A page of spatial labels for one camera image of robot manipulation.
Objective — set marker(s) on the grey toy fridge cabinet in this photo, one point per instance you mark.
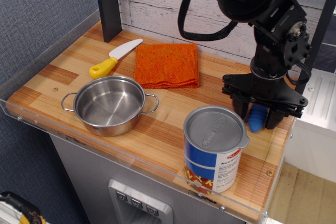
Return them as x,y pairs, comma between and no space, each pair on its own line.
90,171

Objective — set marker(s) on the blue handled metal fork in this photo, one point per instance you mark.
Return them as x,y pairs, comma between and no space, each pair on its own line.
257,117

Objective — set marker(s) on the dark grey left post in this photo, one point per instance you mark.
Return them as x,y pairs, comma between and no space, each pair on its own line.
110,18

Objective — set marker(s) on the folded orange cloth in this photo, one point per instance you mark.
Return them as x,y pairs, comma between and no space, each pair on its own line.
167,66

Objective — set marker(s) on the dark grey post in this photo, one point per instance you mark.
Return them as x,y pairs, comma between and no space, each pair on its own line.
319,15
110,18

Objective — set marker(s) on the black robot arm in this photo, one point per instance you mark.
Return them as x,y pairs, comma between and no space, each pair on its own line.
281,43

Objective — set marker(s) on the clear acrylic guard rail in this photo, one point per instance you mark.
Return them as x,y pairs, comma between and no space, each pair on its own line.
34,97

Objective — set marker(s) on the silver ice dispenser panel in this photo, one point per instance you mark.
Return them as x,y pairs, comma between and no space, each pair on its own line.
134,206

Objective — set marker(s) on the white ribbed appliance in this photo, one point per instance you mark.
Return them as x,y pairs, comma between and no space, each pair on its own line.
311,145

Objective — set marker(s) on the small stainless steel pot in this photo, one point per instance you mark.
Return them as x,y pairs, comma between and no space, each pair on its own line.
111,105

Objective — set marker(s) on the black and yellow bag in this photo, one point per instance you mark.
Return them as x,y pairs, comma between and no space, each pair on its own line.
15,209

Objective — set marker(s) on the yellow handled white toy knife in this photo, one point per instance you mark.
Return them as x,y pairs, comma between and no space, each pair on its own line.
104,68

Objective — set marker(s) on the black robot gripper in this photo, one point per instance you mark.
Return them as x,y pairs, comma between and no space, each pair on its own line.
267,89

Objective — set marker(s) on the dark grey right post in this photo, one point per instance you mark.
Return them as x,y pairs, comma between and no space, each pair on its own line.
319,15

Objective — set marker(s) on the blue labelled soup can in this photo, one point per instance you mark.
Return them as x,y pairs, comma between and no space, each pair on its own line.
214,137

